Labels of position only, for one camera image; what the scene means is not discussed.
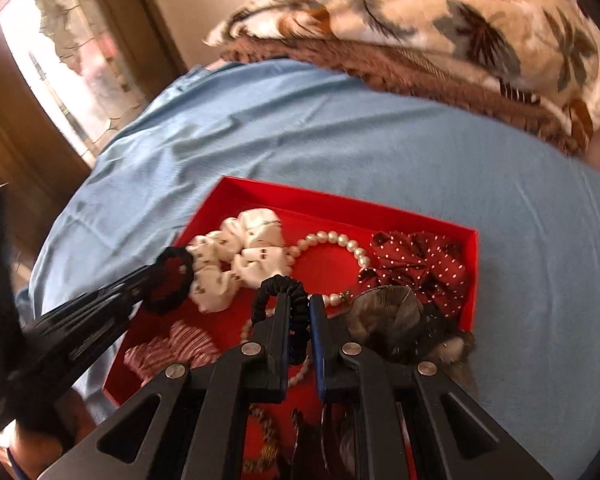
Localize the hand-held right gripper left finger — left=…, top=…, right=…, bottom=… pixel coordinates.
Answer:
left=40, top=293, right=292, bottom=480

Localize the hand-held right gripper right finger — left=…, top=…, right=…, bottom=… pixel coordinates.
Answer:
left=309, top=294, right=554, bottom=480

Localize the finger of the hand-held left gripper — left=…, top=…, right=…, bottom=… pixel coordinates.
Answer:
left=22, top=252, right=188, bottom=378

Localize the black spiral hair tie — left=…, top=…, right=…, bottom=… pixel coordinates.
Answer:
left=251, top=275, right=312, bottom=367

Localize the black fabric hair tie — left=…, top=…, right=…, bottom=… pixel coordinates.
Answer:
left=147, top=247, right=197, bottom=314

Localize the red-white plaid scrunchie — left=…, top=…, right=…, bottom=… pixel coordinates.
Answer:
left=124, top=319, right=222, bottom=378

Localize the person's left hand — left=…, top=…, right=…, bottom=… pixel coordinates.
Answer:
left=17, top=392, right=103, bottom=468

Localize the brown sheer scrunchie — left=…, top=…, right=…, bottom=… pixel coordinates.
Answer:
left=347, top=285, right=426, bottom=365

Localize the leopard print hair band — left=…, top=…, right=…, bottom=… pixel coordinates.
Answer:
left=241, top=405, right=286, bottom=476

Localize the white printed scrunchie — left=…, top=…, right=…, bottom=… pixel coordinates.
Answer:
left=186, top=207, right=296, bottom=315

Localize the black lace scrunchie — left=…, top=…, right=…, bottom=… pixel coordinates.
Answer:
left=415, top=305, right=478, bottom=396

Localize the dark red polka dot scrunchie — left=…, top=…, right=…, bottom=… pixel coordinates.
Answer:
left=357, top=230, right=472, bottom=318

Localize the light blue bed sheet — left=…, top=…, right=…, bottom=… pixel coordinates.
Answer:
left=15, top=57, right=600, bottom=480

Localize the bright window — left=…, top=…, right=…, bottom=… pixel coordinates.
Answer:
left=0, top=0, right=148, bottom=171

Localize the floral fleece blanket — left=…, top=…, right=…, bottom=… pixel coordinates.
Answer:
left=202, top=0, right=600, bottom=157

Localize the white pearl necklace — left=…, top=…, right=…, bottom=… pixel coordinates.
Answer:
left=240, top=230, right=373, bottom=389

